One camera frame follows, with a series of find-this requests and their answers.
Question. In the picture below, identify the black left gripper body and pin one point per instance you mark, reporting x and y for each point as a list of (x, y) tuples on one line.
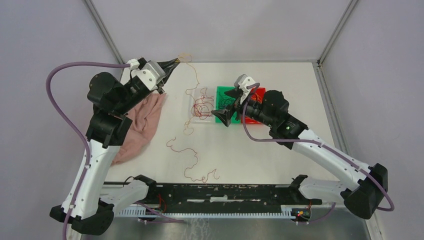
[(160, 88)]

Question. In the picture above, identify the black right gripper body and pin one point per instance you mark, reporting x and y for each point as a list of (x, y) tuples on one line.
[(239, 109)]

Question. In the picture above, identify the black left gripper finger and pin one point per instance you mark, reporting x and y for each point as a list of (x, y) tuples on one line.
[(169, 66), (165, 80)]

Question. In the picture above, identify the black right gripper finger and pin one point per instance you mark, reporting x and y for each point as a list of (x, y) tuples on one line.
[(224, 115), (235, 93)]

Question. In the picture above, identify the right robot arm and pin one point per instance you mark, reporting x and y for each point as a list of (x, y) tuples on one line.
[(359, 186)]

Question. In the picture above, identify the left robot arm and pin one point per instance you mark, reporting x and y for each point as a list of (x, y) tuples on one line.
[(84, 210)]

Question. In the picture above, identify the green plastic bin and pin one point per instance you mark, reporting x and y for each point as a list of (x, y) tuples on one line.
[(222, 101)]

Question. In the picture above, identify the red plastic bin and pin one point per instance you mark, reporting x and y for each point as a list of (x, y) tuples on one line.
[(258, 96)]

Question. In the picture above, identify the clear plastic bin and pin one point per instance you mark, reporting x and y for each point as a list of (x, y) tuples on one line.
[(202, 100)]

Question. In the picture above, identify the pink cloth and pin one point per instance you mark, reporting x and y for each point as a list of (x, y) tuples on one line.
[(145, 118)]

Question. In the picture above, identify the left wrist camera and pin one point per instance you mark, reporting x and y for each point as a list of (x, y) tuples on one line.
[(150, 75)]

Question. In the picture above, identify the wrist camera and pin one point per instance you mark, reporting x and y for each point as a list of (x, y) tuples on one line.
[(150, 75), (245, 84)]

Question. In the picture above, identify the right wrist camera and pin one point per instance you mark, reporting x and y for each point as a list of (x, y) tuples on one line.
[(245, 84)]

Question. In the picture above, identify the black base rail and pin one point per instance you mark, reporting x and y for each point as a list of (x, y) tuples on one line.
[(220, 198)]

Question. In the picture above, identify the white cable duct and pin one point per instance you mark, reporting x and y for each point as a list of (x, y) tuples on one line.
[(141, 212)]

